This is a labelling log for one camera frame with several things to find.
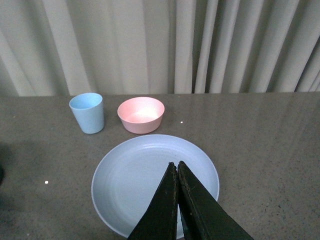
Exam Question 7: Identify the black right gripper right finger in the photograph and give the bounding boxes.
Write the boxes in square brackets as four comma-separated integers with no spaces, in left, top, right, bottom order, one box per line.
[177,161,252,240]

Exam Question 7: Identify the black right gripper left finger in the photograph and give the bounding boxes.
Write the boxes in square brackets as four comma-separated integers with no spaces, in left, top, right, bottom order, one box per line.
[128,162,179,240]

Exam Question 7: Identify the light blue plastic plate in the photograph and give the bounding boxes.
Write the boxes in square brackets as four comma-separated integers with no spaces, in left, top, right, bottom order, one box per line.
[91,134,220,238]

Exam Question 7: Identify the pink plastic bowl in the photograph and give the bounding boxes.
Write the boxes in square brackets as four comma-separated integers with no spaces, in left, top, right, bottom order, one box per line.
[117,96,165,134]

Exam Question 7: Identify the light blue plastic cup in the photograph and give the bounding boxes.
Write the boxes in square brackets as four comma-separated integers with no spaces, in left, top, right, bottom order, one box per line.
[69,92,105,134]

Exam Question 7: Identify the dark blue saucepan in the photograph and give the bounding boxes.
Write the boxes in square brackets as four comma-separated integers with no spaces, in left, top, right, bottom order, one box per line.
[0,165,5,185]

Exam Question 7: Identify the white pleated curtain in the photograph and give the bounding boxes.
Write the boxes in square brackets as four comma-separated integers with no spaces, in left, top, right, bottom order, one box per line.
[0,0,320,97]

